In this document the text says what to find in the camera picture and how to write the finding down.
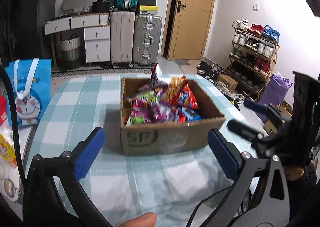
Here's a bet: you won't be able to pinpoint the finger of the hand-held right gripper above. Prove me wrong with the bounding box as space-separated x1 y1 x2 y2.
244 99 286 125
227 119 266 143

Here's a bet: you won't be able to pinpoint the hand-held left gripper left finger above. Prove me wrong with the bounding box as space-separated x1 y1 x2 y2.
22 127 114 227

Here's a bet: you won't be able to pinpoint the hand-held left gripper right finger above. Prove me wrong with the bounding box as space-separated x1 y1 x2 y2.
207 128 290 227

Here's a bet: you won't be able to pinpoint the blue cookie packet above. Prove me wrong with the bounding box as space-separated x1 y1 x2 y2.
176 107 202 122

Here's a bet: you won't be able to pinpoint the red snack packet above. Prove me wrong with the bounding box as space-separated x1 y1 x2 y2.
162 76 199 110

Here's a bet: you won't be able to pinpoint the red white noodle packet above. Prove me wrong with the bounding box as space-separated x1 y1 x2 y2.
150 63 163 86

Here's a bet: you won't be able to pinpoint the person's left hand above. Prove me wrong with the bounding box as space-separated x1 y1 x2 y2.
117 212 157 227

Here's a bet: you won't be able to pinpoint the printed cardboard box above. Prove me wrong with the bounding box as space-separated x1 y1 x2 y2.
262 103 293 135

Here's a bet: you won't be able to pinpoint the purple gift bag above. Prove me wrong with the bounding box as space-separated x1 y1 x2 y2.
257 72 293 121

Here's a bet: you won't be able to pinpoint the small brown cardboard box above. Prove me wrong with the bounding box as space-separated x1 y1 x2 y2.
217 74 238 91

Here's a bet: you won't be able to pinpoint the green checked tablecloth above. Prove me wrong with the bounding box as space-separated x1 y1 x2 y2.
15 75 265 227

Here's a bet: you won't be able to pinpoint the scattered dark shoes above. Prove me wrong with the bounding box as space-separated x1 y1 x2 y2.
196 60 244 104

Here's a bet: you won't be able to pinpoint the wooden shoe rack with shoes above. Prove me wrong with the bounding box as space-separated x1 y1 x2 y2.
230 19 280 98

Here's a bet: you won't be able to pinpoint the blue cartoon tote bag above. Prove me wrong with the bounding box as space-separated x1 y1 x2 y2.
5 58 52 126

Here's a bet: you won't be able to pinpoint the yellow packet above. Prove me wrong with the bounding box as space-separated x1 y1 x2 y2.
0 133 18 168

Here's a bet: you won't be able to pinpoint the red bag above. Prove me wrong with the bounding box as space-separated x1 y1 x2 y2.
0 96 8 126

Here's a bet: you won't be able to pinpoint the woven laundry basket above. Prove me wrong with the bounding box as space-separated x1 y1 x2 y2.
59 34 82 69

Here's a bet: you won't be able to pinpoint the wooden door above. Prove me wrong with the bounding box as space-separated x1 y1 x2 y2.
166 0 218 61

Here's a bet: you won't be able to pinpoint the white drawer cabinet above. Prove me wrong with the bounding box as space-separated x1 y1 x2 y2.
44 13 112 64

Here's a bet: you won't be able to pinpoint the beige suitcase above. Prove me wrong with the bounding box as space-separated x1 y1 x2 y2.
110 10 136 64

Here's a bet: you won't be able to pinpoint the silver suitcase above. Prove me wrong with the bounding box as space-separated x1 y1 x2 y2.
132 14 163 66

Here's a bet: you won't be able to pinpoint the dark grey refrigerator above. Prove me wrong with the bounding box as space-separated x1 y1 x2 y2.
15 0 58 60

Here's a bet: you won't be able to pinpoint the yellow black shoe box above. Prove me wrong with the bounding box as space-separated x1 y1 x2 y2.
136 5 158 15

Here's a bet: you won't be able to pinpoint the thin black cable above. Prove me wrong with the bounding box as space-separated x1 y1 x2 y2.
186 187 233 227

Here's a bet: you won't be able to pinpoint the thick black cable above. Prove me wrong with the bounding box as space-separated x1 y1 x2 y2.
0 65 28 190

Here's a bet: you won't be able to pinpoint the beige keychain case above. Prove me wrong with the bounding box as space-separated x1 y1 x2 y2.
0 163 20 201

